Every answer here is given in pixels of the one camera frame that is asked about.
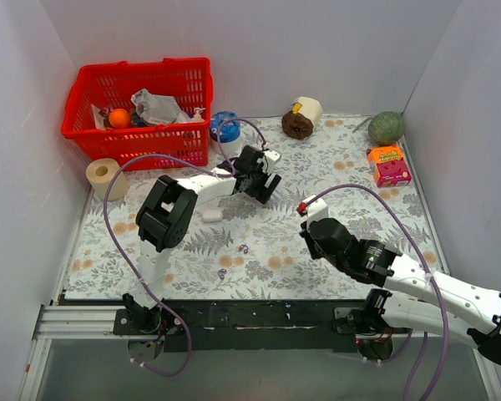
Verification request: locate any white earbud charging case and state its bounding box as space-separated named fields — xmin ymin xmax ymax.
xmin=201 ymin=209 xmax=224 ymax=224

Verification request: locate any purple ear clip earbud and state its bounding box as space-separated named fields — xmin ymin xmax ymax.
xmin=238 ymin=244 xmax=249 ymax=254

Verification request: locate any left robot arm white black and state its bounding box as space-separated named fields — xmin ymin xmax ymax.
xmin=123 ymin=145 xmax=281 ymax=334

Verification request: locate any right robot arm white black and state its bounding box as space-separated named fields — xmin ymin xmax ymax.
xmin=300 ymin=218 xmax=501 ymax=366

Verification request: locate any blue white wipes tub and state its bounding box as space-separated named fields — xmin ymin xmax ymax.
xmin=210 ymin=111 xmax=241 ymax=155

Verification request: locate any floral table mat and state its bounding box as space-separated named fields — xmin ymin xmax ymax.
xmin=63 ymin=115 xmax=445 ymax=302

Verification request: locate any white pump bottle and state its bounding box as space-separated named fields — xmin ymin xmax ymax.
xmin=190 ymin=108 xmax=205 ymax=123

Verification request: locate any brown cream towel roll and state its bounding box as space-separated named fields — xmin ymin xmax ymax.
xmin=281 ymin=96 xmax=323 ymax=140

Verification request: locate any orange pink sponge box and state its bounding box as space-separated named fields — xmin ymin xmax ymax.
xmin=367 ymin=145 xmax=412 ymax=188

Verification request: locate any crumpled grey plastic bag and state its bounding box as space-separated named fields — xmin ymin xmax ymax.
xmin=130 ymin=89 xmax=190 ymax=126

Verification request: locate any red plastic shopping basket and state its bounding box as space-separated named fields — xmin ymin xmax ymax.
xmin=61 ymin=58 xmax=214 ymax=170

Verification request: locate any green textured melon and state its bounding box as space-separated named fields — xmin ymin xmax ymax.
xmin=352 ymin=111 xmax=406 ymax=146

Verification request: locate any orange fruit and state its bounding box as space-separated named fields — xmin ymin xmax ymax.
xmin=108 ymin=109 xmax=131 ymax=129

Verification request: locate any beige paper roll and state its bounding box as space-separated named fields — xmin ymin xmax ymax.
xmin=85 ymin=158 xmax=129 ymax=201

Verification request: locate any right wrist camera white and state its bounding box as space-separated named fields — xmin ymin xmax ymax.
xmin=296 ymin=195 xmax=329 ymax=227

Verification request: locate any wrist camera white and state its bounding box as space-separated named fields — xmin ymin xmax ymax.
xmin=296 ymin=195 xmax=329 ymax=227
xmin=260 ymin=149 xmax=281 ymax=174

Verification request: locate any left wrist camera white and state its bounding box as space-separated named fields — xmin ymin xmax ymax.
xmin=260 ymin=149 xmax=281 ymax=174

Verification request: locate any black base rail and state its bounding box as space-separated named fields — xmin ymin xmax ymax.
xmin=34 ymin=290 xmax=408 ymax=360

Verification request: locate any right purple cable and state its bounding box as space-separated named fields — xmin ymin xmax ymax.
xmin=312 ymin=183 xmax=451 ymax=401

